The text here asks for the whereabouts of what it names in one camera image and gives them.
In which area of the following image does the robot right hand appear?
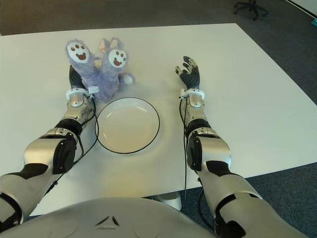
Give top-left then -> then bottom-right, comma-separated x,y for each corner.
174,56 -> 201,89

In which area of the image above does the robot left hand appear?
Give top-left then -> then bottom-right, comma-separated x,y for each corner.
68,64 -> 90,91

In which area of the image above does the purple plush doll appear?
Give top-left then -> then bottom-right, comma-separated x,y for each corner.
64,37 -> 136,101

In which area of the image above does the white plate black rim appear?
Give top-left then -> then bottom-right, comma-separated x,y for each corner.
95,98 -> 161,154

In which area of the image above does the black office chair base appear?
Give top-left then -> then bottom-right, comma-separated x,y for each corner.
234,0 -> 269,21

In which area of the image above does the white table base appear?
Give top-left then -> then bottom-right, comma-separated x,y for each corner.
148,192 -> 183,210

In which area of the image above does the silver robot torso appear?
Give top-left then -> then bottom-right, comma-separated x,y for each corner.
4,197 -> 273,238

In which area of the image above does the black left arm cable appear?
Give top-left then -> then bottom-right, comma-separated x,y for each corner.
44,94 -> 100,194

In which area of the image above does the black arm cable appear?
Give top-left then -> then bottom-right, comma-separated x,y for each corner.
178,95 -> 189,199
44,94 -> 100,194

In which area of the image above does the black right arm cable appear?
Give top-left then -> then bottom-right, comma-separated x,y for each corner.
178,95 -> 189,199

